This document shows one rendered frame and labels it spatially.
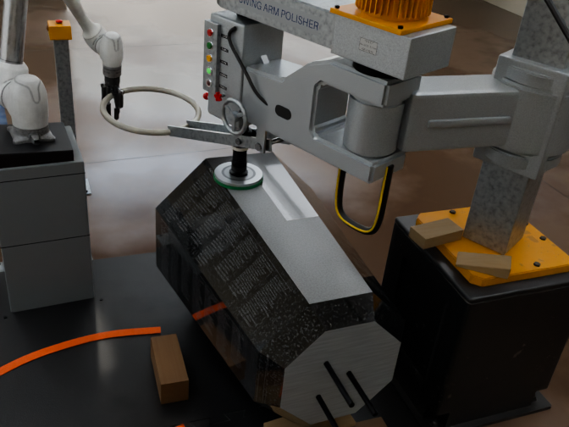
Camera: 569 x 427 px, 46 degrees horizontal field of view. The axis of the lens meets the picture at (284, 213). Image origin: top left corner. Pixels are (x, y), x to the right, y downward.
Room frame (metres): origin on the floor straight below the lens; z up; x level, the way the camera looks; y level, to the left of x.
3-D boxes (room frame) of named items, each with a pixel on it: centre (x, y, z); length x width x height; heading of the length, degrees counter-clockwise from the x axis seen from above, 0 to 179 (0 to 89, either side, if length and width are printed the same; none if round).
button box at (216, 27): (2.55, 0.35, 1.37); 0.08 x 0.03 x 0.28; 48
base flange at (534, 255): (2.38, -0.88, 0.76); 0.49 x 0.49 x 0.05; 23
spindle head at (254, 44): (2.53, 0.16, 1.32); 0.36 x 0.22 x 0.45; 48
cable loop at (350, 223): (2.14, -0.27, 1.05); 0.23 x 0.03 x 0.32; 48
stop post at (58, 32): (3.71, 1.38, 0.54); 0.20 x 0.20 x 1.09; 23
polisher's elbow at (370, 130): (2.15, -0.27, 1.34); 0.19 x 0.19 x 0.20
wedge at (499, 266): (2.16, -0.79, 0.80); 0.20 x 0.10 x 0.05; 74
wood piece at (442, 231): (2.33, -0.63, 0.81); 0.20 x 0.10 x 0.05; 121
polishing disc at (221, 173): (2.59, 0.22, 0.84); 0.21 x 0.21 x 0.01
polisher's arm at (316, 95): (2.31, -0.06, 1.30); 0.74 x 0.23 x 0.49; 48
